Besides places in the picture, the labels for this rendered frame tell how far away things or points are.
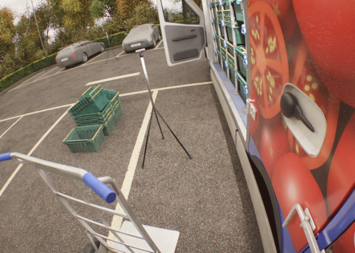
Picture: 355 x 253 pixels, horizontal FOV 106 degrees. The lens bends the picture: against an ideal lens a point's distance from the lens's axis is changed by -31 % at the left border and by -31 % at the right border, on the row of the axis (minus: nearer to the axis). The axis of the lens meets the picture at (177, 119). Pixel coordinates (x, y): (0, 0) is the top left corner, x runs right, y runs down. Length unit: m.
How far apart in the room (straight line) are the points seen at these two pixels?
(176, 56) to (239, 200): 3.47
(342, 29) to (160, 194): 1.94
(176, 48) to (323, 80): 4.12
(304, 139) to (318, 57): 0.29
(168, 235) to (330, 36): 1.70
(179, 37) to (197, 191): 3.41
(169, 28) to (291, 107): 3.92
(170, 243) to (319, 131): 1.44
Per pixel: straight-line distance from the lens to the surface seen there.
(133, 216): 0.89
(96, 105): 2.98
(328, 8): 0.52
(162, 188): 2.07
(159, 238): 1.77
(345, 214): 0.56
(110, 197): 0.51
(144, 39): 10.36
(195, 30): 4.66
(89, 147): 2.95
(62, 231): 2.27
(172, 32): 4.44
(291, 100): 0.70
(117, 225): 1.97
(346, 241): 0.57
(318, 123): 0.63
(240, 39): 2.18
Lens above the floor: 1.58
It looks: 31 degrees down
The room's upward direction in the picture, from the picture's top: 10 degrees counter-clockwise
